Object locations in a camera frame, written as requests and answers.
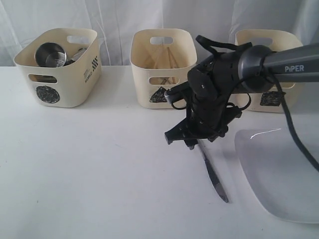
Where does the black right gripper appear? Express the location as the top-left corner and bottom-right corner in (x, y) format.
(163, 67), (244, 151)

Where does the wooden chopstick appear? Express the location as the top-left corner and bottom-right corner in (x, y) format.
(166, 48), (179, 84)
(144, 47), (169, 69)

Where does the stainless steel table knife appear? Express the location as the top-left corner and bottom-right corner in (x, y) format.
(197, 140), (229, 203)

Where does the steel mug with handle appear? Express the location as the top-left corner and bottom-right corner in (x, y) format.
(64, 48), (87, 66)

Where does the cream bin with circle mark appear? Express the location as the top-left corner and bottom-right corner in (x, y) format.
(14, 28), (101, 108)

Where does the small stainless steel cup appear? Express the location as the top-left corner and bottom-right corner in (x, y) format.
(34, 42), (67, 68)

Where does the large stainless steel bowl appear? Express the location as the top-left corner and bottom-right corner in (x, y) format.
(35, 75), (57, 84)

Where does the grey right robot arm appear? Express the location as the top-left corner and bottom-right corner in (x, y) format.
(164, 43), (319, 149)

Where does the cream bin with triangle mark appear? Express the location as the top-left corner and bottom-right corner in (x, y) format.
(130, 28), (197, 109)

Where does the cream bin with square mark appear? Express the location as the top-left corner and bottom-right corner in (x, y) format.
(234, 29), (305, 114)

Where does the white backdrop curtain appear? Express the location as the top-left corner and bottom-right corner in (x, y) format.
(0, 0), (319, 66)

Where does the white square plate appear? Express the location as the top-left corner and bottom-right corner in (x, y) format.
(234, 128), (319, 224)

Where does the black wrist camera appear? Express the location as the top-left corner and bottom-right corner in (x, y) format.
(164, 82), (192, 104)

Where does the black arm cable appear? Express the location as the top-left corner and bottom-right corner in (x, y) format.
(171, 34), (319, 172)

